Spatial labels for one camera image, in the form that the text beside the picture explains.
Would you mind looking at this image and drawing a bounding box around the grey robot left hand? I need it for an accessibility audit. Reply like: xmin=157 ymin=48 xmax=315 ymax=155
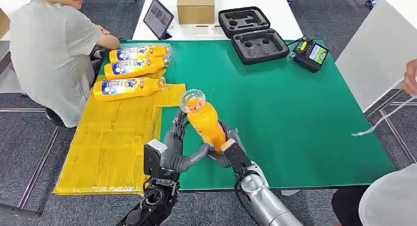
xmin=161 ymin=109 xmax=211 ymax=174

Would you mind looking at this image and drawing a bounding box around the person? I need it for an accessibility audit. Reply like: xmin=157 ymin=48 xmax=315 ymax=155
xmin=9 ymin=0 xmax=121 ymax=129
xmin=330 ymin=58 xmax=417 ymax=226

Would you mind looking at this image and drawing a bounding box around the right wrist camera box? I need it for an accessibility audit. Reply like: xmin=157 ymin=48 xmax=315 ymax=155
xmin=221 ymin=138 xmax=252 ymax=175

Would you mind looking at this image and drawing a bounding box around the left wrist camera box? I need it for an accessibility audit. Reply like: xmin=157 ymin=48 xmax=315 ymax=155
xmin=143 ymin=139 xmax=169 ymax=180

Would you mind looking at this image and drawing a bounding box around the brown cardboard box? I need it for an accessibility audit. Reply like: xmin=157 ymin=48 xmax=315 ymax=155
xmin=0 ymin=7 xmax=11 ymax=38
xmin=176 ymin=0 xmax=216 ymax=26

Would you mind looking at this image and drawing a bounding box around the white table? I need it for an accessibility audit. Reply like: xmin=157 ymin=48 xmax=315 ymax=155
xmin=0 ymin=0 xmax=33 ymax=42
xmin=132 ymin=0 xmax=304 ymax=42
xmin=335 ymin=0 xmax=417 ymax=164

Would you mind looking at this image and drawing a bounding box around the yellow plastic sheet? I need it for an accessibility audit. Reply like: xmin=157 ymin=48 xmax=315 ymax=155
xmin=53 ymin=70 xmax=187 ymax=196

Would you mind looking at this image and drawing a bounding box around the black tablet on stand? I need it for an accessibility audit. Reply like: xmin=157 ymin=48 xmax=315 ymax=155
xmin=143 ymin=0 xmax=175 ymax=41

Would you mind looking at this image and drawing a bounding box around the black cable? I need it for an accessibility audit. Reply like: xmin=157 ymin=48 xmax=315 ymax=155
xmin=285 ymin=37 xmax=305 ymax=48

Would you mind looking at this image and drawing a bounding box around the orange drink bottle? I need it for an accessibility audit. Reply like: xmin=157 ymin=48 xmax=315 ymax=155
xmin=108 ymin=44 xmax=172 ymax=64
xmin=92 ymin=76 xmax=167 ymax=103
xmin=179 ymin=88 xmax=228 ymax=154
xmin=103 ymin=56 xmax=170 ymax=81

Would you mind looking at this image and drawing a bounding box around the black foam-lined case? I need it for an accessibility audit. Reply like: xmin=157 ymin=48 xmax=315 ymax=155
xmin=217 ymin=6 xmax=291 ymax=66

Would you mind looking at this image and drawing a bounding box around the person's hand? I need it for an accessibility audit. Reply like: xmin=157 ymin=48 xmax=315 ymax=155
xmin=401 ymin=58 xmax=417 ymax=96

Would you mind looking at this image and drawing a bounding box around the metal table frame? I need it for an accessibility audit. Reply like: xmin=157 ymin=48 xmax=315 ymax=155
xmin=0 ymin=107 xmax=61 ymax=219

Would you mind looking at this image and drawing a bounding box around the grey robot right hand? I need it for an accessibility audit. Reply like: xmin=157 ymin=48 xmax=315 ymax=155
xmin=207 ymin=119 xmax=246 ymax=169

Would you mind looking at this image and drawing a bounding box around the black stool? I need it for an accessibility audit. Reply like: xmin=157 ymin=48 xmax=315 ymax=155
xmin=44 ymin=107 xmax=77 ymax=130

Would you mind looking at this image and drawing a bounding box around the green table mat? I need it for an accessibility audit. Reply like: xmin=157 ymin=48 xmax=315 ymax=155
xmin=97 ymin=39 xmax=396 ymax=191

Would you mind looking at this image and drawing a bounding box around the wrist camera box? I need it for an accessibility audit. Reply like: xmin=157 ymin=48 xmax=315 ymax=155
xmin=143 ymin=139 xmax=169 ymax=180
xmin=221 ymin=138 xmax=252 ymax=175

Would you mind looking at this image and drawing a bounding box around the black controller with screen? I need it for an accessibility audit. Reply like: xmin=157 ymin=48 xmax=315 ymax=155
xmin=293 ymin=38 xmax=330 ymax=74

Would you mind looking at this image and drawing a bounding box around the white strap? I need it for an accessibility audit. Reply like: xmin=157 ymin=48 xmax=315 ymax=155
xmin=351 ymin=93 xmax=417 ymax=138

